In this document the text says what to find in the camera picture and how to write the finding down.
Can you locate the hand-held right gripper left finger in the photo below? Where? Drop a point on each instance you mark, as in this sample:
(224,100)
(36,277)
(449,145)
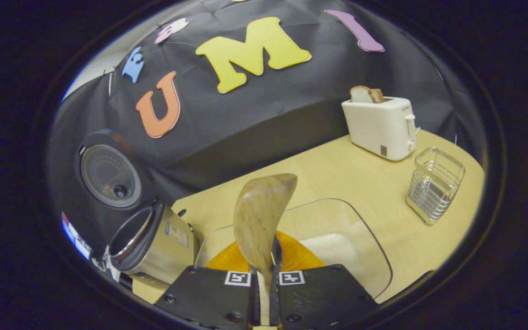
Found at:
(209,298)

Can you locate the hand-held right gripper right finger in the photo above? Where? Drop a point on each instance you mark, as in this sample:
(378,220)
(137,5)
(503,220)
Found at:
(323,298)

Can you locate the silver black rice cooker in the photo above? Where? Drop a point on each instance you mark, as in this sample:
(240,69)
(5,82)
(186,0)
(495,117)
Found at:
(163,247)

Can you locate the wooden spoon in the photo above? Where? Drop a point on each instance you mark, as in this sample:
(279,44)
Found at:
(259,215)

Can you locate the clear glass dish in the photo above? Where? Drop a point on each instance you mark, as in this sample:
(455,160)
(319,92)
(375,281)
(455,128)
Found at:
(337,215)

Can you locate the computer monitor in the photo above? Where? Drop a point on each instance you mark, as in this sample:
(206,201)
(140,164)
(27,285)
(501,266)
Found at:
(76,236)

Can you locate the white toaster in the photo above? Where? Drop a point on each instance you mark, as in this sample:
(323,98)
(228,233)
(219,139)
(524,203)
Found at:
(378,128)

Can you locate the black backdrop cloth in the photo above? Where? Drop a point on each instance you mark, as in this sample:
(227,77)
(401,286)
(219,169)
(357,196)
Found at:
(268,114)

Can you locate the pale bread slice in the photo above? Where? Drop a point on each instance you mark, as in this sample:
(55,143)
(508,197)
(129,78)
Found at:
(360,95)

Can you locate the brown bread slice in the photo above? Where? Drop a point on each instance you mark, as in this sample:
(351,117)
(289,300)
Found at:
(377,95)

